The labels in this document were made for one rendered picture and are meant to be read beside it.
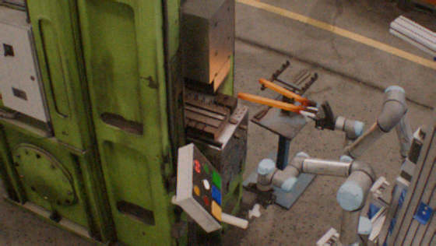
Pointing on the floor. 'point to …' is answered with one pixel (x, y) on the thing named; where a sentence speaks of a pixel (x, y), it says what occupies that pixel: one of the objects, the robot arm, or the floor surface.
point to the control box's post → (191, 230)
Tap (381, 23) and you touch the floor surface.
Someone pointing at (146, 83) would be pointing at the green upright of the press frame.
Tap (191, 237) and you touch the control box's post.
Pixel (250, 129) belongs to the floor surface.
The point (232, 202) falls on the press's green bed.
